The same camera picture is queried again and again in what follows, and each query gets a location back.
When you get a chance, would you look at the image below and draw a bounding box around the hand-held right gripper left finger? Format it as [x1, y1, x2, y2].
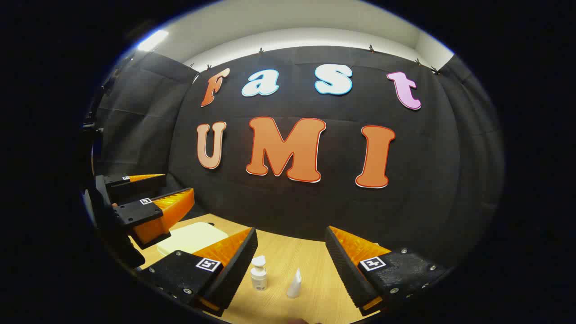
[139, 227, 259, 317]

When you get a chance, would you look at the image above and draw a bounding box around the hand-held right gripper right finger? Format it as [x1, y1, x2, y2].
[325, 226, 453, 316]

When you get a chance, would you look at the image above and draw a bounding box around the white pump bottle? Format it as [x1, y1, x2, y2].
[250, 255, 268, 291]

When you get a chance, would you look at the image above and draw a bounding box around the white squeeze tube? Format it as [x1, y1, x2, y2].
[287, 269, 302, 298]

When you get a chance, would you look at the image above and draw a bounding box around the pale yellow suitcase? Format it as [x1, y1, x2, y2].
[156, 222, 229, 257]

